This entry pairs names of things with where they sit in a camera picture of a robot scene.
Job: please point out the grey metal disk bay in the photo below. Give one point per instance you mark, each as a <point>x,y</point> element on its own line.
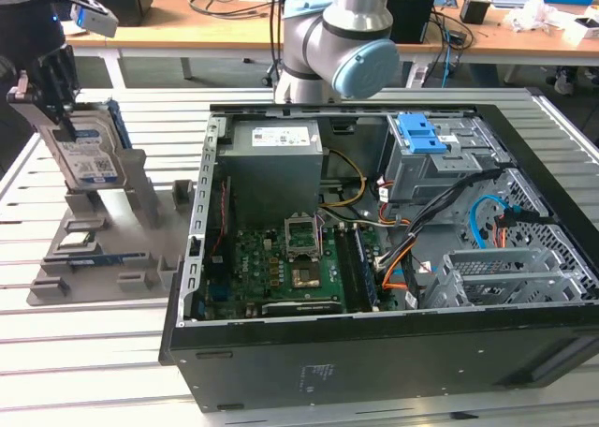
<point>491,263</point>

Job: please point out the RAM stick in slot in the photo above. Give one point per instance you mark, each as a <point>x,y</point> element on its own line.
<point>366,268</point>

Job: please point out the wooden desk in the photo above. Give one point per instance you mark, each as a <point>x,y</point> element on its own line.
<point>515,40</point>
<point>187,36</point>

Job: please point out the hard disk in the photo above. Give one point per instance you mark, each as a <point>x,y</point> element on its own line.
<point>91,160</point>

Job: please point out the grey parts rack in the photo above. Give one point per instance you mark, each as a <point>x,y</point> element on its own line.
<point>117,230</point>

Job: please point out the black RAM slot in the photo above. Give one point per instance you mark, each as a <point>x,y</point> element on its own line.
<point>348,268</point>

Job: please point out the black open PC case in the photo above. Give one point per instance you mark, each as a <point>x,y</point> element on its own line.
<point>374,366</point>

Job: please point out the grey metal drive cage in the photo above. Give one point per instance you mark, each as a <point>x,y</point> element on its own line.
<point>421,179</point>

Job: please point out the blue RAM stick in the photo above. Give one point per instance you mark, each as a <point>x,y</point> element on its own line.
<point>103,259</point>

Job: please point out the green motherboard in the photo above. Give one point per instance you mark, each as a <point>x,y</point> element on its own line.
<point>252,263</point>

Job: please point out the black graphics card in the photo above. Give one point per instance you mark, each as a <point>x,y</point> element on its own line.
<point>299,306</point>

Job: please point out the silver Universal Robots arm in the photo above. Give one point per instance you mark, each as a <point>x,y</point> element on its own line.
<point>346,24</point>

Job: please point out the silver CPU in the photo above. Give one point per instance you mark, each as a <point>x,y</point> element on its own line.
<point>76,239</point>

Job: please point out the small black container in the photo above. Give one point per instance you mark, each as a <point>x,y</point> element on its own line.
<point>473,11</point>

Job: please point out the black computer tower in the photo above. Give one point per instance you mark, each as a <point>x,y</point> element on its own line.
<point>412,17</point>

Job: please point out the blue drive latch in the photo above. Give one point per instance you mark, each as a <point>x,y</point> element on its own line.
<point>419,134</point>

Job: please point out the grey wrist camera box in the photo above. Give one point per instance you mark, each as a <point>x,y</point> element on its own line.
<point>96,22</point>

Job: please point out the large black box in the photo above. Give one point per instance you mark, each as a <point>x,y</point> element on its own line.
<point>135,1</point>

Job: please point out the white plastic bag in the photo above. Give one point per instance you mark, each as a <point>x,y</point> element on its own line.
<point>533,15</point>

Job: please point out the grey power supply unit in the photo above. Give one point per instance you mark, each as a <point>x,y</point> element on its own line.
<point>271,179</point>

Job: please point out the CPU socket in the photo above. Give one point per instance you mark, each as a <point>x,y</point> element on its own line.
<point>305,278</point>

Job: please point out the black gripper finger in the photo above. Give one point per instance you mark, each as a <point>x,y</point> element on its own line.
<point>56,85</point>

